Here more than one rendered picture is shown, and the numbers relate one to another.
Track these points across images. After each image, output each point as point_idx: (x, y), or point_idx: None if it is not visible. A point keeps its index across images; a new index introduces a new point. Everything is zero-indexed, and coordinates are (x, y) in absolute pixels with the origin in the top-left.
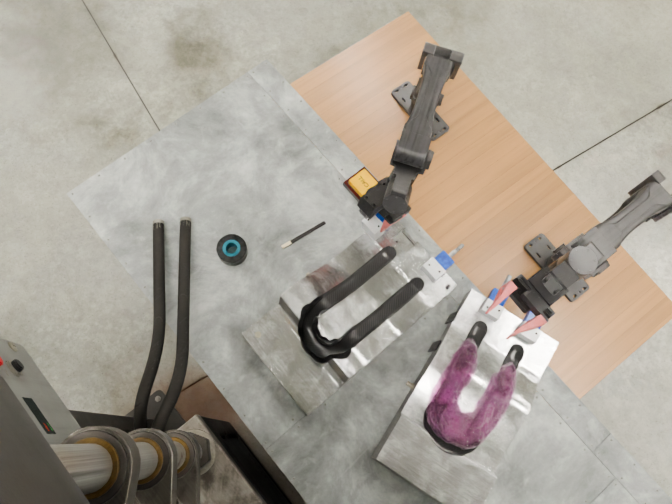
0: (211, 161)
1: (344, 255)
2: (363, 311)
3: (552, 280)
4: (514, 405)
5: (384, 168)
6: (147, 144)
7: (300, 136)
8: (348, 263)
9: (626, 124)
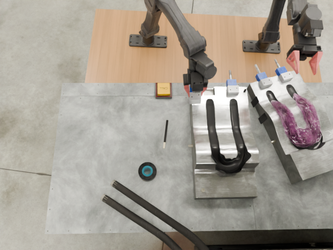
0: (92, 148)
1: (195, 121)
2: (229, 134)
3: (315, 31)
4: (315, 105)
5: (162, 76)
6: (55, 171)
7: (115, 98)
8: (200, 123)
9: None
